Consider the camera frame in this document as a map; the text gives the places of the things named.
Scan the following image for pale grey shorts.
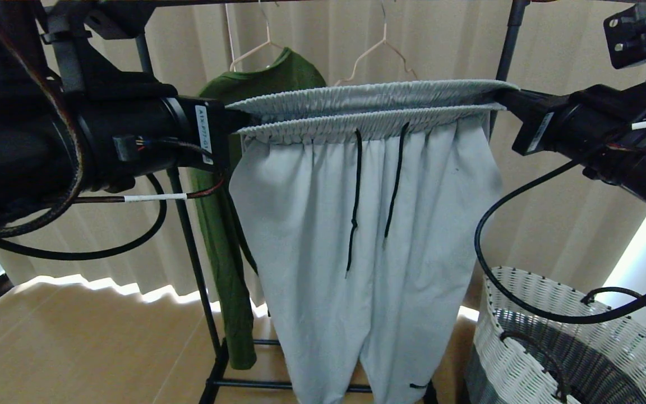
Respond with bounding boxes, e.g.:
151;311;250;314
227;79;521;404

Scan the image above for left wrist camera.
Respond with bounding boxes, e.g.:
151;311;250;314
40;0;181;99

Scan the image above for pink clothes hanger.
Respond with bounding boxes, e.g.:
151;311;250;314
334;0;419;88
224;0;285;74

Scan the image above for black clothes rack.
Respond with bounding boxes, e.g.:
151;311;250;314
37;0;646;404

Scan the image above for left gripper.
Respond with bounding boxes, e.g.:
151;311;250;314
79;97;229;191

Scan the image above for black cable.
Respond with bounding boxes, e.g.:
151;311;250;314
473;159;646;325
0;173;168;262

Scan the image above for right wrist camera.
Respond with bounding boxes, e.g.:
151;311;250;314
603;2;646;85

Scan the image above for white laundry basket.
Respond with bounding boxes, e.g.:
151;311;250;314
465;265;646;404

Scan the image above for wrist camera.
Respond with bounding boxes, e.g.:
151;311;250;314
40;0;181;99
603;2;646;85

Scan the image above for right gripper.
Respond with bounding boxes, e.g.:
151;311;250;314
513;85;646;163

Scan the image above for green long-sleeved shirt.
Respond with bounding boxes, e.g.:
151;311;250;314
190;47;328;371

